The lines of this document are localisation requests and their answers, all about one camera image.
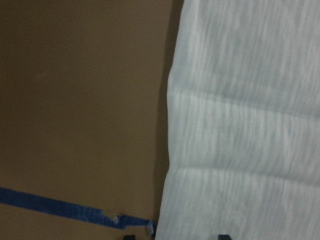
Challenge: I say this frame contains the light blue button-up shirt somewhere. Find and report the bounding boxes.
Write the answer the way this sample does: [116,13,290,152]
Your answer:
[155,0,320,240]

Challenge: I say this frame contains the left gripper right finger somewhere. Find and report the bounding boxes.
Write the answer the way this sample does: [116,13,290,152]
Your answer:
[217,234,231,240]

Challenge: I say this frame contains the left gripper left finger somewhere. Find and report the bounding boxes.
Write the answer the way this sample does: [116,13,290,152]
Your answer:
[123,235,136,240]

